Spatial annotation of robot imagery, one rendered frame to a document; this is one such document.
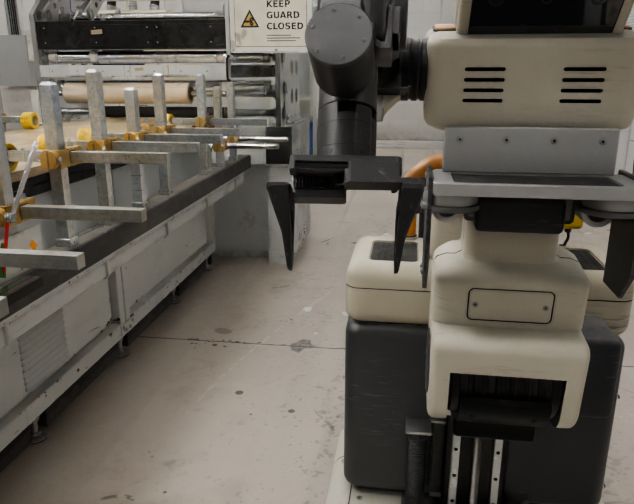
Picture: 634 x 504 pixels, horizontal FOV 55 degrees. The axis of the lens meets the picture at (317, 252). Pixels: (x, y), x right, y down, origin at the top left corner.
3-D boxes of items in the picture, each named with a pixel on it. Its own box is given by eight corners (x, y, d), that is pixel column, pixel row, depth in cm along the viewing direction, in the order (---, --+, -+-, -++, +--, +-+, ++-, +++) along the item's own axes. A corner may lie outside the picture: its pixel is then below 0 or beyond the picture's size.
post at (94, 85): (116, 223, 197) (101, 69, 184) (111, 225, 194) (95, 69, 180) (105, 222, 198) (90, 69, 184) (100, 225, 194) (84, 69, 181)
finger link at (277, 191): (343, 263, 52) (346, 160, 54) (260, 260, 52) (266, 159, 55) (344, 277, 59) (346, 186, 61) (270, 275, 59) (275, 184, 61)
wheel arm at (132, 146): (200, 152, 191) (200, 140, 190) (197, 153, 187) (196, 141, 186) (52, 149, 197) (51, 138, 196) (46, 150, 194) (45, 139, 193)
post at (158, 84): (172, 196, 245) (163, 72, 231) (169, 198, 242) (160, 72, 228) (164, 196, 246) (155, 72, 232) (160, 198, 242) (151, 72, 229)
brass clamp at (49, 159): (85, 163, 174) (83, 145, 173) (59, 170, 161) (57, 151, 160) (65, 162, 175) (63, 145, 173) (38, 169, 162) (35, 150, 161)
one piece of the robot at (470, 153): (415, 264, 94) (422, 122, 88) (604, 273, 90) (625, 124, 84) (416, 301, 79) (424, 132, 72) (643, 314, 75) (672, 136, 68)
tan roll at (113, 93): (277, 104, 368) (276, 83, 364) (273, 105, 356) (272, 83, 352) (57, 102, 387) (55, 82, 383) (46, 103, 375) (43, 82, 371)
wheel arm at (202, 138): (223, 143, 215) (222, 132, 214) (220, 144, 211) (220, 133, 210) (90, 141, 221) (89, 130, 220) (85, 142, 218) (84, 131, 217)
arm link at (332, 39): (401, 18, 62) (317, 19, 64) (401, -64, 51) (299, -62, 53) (394, 126, 60) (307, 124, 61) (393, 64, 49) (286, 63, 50)
